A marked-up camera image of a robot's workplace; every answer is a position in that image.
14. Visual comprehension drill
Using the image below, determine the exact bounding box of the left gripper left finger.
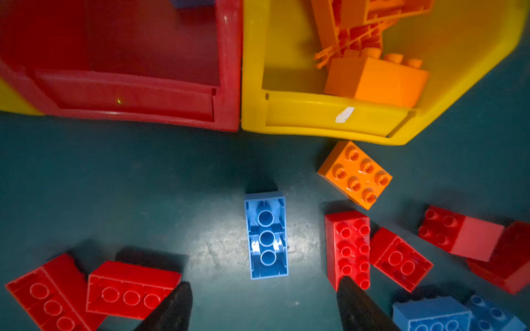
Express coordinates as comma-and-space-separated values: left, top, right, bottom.
134, 281, 193, 331

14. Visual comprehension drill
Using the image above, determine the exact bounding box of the orange lego fence piece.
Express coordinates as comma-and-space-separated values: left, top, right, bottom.
311, 0, 398, 70

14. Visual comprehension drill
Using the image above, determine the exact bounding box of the yellow bin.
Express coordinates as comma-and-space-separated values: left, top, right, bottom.
0, 79, 44, 116
242, 1, 529, 146

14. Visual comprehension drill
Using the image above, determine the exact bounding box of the red lego brick centre square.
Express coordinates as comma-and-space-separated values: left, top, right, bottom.
370, 228, 433, 293

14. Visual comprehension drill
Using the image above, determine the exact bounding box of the red middle bin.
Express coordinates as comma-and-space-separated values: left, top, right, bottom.
1, 1, 243, 131

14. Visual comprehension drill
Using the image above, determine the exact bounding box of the red lego brick tall centre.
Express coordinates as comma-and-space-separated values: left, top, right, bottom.
324, 210, 371, 290

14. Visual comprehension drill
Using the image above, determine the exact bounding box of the blue lego brick tilted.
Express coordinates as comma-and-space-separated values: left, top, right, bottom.
465, 294, 528, 331

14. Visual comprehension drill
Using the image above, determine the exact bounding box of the left yellow bin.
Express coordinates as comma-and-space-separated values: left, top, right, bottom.
0, 79, 44, 116

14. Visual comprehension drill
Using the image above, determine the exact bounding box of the blue lego brick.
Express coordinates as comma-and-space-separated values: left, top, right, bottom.
465, 294, 528, 331
393, 297, 472, 330
244, 191, 289, 280

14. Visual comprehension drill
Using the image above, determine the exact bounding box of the orange lego brick square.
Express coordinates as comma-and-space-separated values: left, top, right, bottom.
317, 141, 393, 210

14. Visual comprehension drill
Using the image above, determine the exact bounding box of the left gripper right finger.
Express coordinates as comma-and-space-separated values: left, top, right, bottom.
337, 277, 400, 331

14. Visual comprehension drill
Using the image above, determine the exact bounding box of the red lego brick smooth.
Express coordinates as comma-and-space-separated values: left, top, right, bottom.
418, 205, 505, 261

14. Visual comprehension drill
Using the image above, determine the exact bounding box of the right yellow bin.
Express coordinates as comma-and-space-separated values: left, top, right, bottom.
242, 1, 529, 146

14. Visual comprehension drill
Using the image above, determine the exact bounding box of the orange curved lego piece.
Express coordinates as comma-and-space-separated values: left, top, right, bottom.
340, 0, 434, 28

